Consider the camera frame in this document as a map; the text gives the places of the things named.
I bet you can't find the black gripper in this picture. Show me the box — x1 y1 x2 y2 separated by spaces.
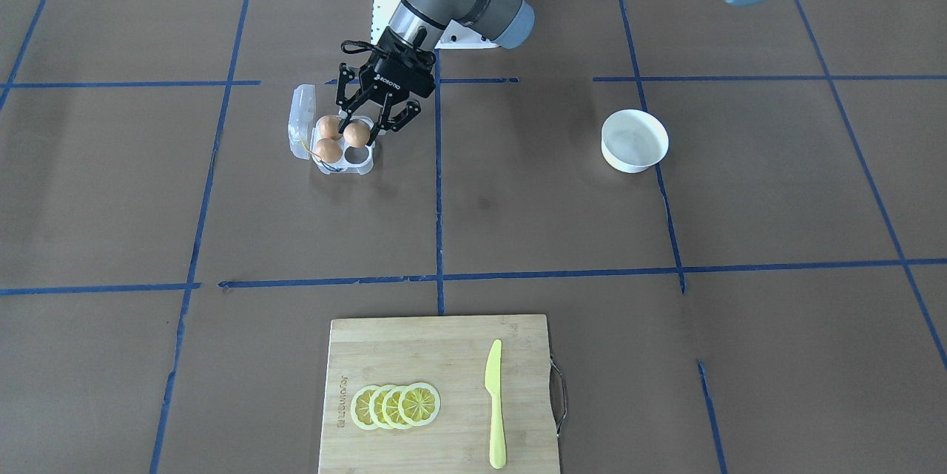
335 28 436 145

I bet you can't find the brown egg from bowl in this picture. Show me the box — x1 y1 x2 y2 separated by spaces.
343 121 371 148

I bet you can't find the clear plastic egg box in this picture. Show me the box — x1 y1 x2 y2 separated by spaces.
287 84 374 175

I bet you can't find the brown egg upper in box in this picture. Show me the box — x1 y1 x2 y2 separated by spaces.
317 115 343 140

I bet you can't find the brown egg in box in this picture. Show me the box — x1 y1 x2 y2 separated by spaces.
312 138 344 166
317 115 343 140

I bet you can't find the brown egg lower in box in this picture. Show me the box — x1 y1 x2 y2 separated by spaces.
312 138 344 166

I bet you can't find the white bowl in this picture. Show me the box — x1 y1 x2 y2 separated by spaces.
601 109 670 174

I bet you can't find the bamboo cutting board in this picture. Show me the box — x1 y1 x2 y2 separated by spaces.
317 314 561 473

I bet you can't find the yellow plastic knife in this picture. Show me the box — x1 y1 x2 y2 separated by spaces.
484 339 507 470

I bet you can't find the lemon slice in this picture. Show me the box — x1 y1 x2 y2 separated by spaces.
349 385 388 431
381 385 411 430
368 384 396 430
398 382 441 427

